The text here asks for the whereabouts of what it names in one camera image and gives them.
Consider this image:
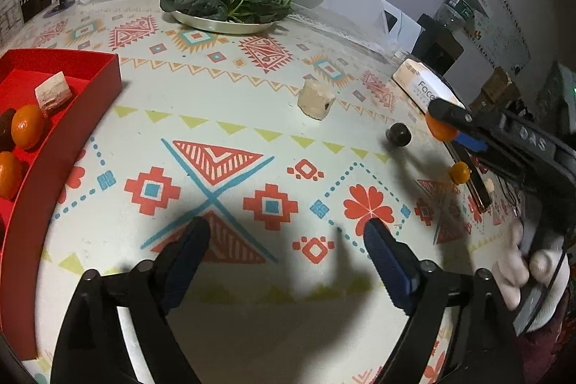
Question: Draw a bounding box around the person's right hand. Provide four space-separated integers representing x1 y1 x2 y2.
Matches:
492 226 568 331

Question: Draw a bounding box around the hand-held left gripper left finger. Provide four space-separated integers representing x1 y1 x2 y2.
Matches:
51 217 211 384

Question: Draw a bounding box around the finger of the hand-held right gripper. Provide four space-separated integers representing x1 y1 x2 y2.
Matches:
454 132 527 187
427 98 514 131

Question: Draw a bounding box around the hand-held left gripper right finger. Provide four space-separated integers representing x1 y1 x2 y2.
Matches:
364 220 525 384

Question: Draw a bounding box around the person's right forearm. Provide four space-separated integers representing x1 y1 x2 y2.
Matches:
513 303 576 384

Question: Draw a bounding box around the small beige wedge chunk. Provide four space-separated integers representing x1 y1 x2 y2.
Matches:
35 71 73 117

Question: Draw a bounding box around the colourful wall chart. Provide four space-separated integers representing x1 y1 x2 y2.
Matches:
472 0 532 74

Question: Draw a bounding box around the white tissue box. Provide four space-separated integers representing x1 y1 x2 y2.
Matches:
392 59 466 112

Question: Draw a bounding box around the red rectangular box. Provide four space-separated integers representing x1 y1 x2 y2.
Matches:
0 49 123 360

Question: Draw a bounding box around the brown cardboard box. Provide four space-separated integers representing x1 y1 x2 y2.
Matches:
483 67 518 106

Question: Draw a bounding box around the dark brown water chestnut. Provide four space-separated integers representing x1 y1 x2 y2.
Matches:
384 122 412 148

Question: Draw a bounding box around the white appliance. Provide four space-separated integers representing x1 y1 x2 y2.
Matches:
382 1 426 52

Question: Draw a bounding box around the patterned tablecloth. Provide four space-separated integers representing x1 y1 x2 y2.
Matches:
0 0 541 384

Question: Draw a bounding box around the small orange kumquat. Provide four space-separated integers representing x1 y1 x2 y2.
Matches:
450 161 471 184

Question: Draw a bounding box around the round metal plate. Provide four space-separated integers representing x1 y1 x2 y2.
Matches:
170 8 276 35

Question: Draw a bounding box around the dark red jujube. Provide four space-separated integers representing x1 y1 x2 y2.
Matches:
0 109 18 152

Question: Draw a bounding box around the large orange mandarin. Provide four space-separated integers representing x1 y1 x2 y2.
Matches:
0 151 23 200
11 105 45 151

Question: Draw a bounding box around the black box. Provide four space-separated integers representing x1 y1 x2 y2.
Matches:
411 14 464 72

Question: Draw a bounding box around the beige cylindrical food chunk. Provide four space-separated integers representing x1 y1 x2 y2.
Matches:
298 79 336 121

